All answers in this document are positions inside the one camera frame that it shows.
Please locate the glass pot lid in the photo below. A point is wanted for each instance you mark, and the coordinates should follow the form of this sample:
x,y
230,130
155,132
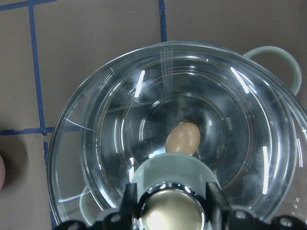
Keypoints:
x,y
167,200

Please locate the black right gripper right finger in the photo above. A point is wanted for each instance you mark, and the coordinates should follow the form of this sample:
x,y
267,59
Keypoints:
x,y
216,200

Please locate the pink bowl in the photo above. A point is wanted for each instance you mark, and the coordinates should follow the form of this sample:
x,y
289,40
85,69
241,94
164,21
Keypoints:
x,y
2,172

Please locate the brown egg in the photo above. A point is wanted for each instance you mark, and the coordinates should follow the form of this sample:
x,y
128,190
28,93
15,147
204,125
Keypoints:
x,y
184,138

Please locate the pale green electric pot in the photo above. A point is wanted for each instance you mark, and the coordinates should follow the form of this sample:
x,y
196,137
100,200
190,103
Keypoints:
x,y
253,130

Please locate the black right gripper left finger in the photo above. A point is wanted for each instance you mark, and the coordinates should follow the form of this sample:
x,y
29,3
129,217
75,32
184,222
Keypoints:
x,y
129,201

